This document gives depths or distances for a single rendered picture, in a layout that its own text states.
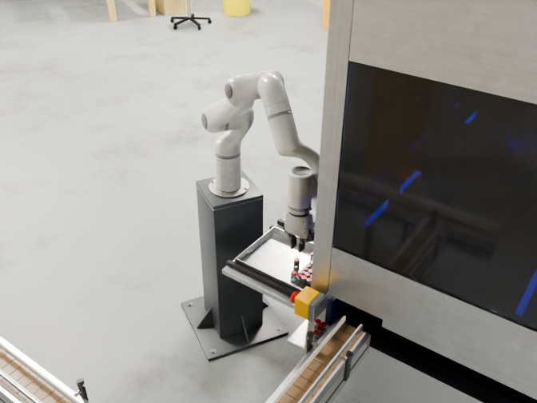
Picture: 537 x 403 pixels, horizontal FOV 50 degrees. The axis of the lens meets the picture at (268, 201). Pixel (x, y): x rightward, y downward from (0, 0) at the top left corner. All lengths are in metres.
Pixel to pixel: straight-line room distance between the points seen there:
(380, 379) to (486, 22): 1.19
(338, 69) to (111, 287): 2.38
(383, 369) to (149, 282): 1.90
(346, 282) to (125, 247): 2.25
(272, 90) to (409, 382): 1.06
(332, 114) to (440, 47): 0.35
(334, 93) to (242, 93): 0.65
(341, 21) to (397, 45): 0.16
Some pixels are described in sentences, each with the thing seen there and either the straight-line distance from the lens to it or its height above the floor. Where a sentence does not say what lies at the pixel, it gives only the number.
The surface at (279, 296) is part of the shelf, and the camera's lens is 2.08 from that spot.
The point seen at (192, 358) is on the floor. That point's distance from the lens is 3.07.
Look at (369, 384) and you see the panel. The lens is 2.07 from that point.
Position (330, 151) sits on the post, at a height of 1.53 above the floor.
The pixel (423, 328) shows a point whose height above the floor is 1.05.
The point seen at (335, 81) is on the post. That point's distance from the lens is 1.53.
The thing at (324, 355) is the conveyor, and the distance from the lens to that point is 1.83.
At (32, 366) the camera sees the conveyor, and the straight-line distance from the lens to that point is 1.86.
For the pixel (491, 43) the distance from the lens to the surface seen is 1.35.
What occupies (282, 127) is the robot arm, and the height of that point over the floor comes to 1.43.
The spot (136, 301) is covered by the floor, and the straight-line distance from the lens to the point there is 3.42.
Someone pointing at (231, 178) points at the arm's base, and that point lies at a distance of 2.62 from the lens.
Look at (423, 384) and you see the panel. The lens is 1.94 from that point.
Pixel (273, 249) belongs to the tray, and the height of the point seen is 0.88.
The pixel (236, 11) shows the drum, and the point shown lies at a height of 0.07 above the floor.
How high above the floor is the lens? 2.29
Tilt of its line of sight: 33 degrees down
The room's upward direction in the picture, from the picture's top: 1 degrees clockwise
